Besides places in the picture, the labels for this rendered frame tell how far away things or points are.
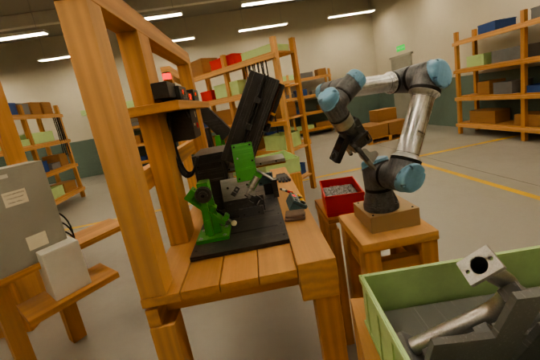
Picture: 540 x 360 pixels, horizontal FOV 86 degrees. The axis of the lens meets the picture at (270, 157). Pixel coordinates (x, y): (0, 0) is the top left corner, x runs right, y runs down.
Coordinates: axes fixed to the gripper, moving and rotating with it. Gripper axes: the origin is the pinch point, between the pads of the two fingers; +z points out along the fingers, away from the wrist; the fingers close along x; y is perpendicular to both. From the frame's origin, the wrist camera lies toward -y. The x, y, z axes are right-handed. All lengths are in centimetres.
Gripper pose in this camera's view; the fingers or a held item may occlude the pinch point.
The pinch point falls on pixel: (362, 163)
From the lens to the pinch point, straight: 122.2
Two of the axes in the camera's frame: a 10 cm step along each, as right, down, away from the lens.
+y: 7.5, -6.7, 0.2
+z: 5.6, 6.4, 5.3
